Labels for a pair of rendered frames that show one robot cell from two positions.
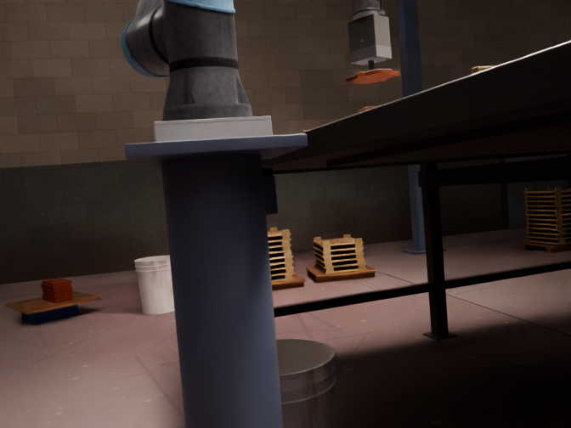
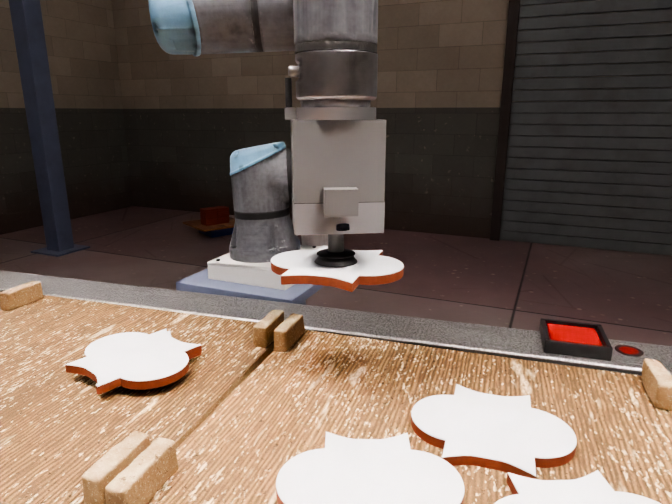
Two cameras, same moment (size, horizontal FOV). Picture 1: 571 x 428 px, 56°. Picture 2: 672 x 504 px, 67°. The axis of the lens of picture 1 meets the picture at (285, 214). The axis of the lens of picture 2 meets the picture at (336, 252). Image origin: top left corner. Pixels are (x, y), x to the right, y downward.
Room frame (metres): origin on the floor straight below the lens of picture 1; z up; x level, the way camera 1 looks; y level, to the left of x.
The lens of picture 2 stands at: (1.68, -0.65, 1.20)
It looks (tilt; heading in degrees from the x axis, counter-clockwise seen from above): 15 degrees down; 126
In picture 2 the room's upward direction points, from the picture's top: straight up
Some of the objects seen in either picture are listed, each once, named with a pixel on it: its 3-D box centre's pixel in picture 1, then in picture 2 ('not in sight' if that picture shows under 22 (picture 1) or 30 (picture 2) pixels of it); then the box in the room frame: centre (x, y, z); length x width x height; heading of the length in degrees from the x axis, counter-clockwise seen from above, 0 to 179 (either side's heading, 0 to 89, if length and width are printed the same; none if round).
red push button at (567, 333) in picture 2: not in sight; (573, 339); (1.57, 0.02, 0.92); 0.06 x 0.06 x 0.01; 19
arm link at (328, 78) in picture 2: (367, 6); (332, 81); (1.39, -0.25, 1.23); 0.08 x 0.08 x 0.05
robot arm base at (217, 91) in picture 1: (206, 93); (263, 231); (0.92, 0.12, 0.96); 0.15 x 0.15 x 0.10
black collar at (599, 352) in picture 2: not in sight; (573, 338); (1.57, 0.02, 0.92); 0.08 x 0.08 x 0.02; 19
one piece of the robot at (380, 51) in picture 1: (372, 38); (334, 169); (1.39, -0.26, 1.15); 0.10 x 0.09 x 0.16; 133
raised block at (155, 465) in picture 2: not in sight; (144, 476); (1.38, -0.48, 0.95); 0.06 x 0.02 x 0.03; 108
